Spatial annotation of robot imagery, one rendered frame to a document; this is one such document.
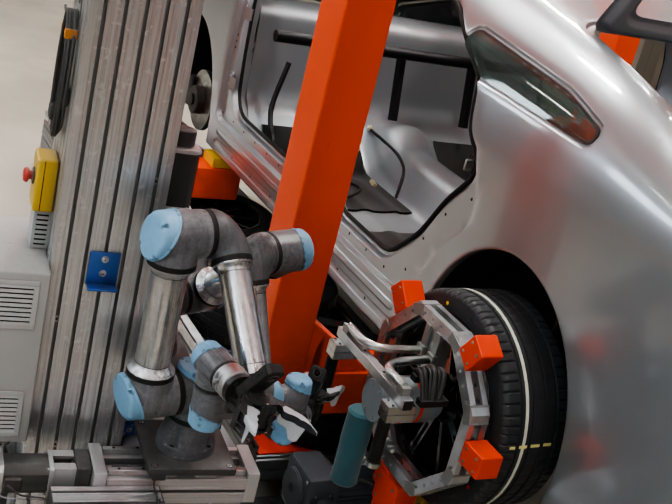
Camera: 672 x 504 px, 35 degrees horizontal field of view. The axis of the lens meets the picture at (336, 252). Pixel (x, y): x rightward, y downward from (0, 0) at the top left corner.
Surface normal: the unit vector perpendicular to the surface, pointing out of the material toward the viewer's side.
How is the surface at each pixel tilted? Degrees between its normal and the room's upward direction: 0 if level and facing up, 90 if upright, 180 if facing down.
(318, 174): 90
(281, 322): 90
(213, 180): 90
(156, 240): 82
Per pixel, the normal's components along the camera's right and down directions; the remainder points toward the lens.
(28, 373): 0.32, 0.42
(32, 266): 0.23, -0.91
